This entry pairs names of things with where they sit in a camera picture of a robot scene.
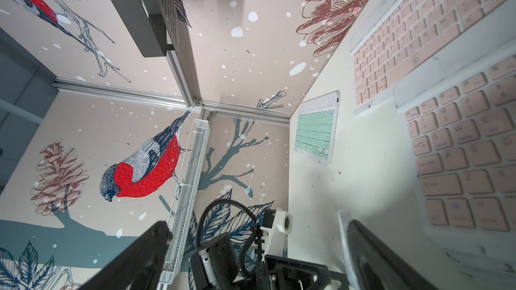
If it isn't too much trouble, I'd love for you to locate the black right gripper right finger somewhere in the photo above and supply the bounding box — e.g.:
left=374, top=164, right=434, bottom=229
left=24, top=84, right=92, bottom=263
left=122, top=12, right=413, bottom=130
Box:
left=346, top=220, right=436, bottom=289

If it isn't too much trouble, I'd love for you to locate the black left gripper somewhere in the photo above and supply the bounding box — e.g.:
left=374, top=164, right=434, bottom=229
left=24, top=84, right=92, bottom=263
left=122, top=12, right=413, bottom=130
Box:
left=257, top=255, right=332, bottom=290

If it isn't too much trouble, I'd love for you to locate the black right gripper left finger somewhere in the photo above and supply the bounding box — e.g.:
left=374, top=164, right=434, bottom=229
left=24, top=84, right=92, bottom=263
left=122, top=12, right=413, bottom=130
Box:
left=81, top=221, right=172, bottom=290

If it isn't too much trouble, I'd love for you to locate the pink keyboard front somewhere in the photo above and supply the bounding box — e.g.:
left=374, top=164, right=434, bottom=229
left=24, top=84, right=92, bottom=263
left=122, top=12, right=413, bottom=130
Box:
left=395, top=42, right=515, bottom=273

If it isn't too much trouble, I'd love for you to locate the pink keyboard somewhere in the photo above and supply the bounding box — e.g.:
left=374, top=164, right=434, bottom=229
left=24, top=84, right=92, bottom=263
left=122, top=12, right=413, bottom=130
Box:
left=352, top=0, right=515, bottom=114
left=395, top=42, right=515, bottom=273

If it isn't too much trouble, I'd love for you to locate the white keyboard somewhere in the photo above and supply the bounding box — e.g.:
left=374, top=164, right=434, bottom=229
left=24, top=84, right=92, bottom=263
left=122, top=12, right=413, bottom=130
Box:
left=338, top=209, right=360, bottom=290

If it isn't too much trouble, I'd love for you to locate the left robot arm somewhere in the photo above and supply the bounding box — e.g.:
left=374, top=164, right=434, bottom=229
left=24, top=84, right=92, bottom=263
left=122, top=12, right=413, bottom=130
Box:
left=190, top=233, right=332, bottom=289

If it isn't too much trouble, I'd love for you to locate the green keyboard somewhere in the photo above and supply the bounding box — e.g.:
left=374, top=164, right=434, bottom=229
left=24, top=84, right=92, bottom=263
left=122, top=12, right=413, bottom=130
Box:
left=294, top=91, right=340, bottom=166

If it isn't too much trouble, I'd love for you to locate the black hanging basket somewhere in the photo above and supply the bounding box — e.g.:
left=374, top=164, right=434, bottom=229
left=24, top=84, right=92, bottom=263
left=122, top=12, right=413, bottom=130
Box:
left=111, top=0, right=189, bottom=58

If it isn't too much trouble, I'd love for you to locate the pink keyboard back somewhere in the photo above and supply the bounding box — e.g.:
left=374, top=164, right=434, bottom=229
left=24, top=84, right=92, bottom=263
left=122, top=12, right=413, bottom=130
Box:
left=352, top=0, right=515, bottom=114

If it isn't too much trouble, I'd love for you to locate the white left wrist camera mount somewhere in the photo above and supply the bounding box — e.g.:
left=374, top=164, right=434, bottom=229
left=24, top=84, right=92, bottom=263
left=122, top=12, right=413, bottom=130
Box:
left=261, top=209, right=293, bottom=256

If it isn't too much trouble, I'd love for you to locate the left black cable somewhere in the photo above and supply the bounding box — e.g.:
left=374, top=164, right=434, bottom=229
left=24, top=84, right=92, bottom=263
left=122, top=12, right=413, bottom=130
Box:
left=195, top=198, right=263, bottom=281

